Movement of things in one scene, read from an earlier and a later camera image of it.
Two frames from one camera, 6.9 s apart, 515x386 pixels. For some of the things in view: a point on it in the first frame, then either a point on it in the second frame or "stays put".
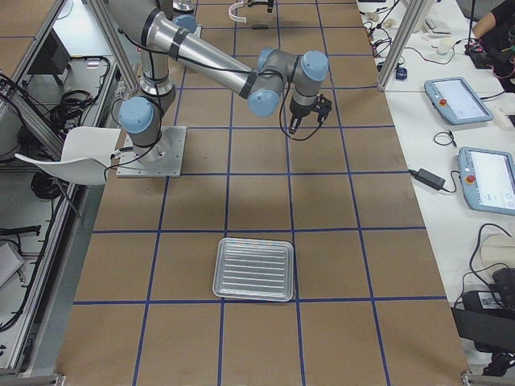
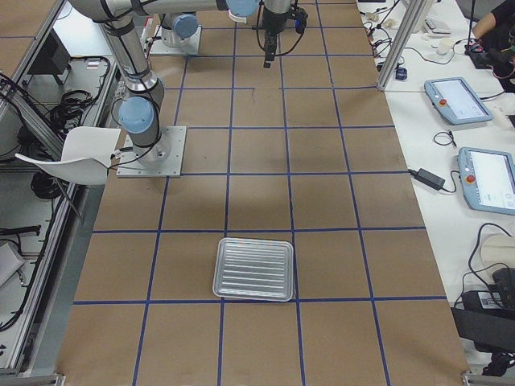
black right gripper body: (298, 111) -> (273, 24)
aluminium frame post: (404, 43) stays put
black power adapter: (429, 178) stays put
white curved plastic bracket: (236, 18) stays put
